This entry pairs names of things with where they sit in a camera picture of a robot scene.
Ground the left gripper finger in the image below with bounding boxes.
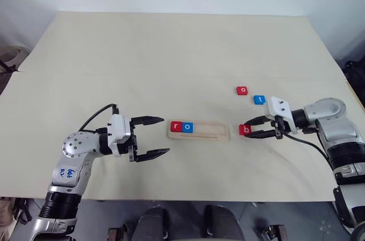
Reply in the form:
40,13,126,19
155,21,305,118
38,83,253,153
134,148,171,163
132,115,165,127

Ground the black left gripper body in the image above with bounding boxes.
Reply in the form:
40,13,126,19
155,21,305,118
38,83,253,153
120,119,141,164

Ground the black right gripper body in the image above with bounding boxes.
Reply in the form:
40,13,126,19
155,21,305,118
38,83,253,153
269,116,286,140

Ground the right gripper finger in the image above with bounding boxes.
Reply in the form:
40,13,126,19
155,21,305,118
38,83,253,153
245,129,276,140
246,116,271,126

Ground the red letter b block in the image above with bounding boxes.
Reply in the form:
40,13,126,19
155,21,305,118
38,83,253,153
238,124,253,137

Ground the blue letter t block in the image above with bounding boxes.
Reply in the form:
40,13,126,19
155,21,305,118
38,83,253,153
252,94,267,106

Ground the blue letter o block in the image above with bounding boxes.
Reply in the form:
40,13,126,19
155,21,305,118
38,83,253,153
181,121,195,134

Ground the wooden letter tray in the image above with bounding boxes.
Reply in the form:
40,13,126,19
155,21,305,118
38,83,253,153
167,120,231,141

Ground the dark rounded shape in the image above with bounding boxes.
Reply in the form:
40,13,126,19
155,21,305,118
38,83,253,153
203,204,245,241
137,206,172,241

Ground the black bag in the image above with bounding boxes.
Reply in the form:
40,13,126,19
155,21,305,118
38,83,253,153
341,59,365,112

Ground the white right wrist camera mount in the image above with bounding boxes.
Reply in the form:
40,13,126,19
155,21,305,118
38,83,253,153
265,96,299,134

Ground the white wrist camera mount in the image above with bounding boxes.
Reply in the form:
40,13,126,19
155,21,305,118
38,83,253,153
265,96,299,134
107,113,132,158

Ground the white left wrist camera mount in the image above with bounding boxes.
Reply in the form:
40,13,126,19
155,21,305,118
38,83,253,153
107,113,132,158

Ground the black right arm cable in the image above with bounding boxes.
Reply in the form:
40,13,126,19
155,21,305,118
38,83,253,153
280,130,335,168

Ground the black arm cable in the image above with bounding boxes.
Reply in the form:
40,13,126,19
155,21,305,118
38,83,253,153
280,130,335,168
78,104,120,133

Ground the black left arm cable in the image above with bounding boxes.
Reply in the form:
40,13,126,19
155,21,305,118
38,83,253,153
78,104,120,133

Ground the brown bundle with black straps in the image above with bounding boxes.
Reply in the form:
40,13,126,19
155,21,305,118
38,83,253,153
0,196,33,229

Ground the beige roll with black strap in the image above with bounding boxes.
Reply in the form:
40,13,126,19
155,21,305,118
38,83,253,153
0,43,29,74

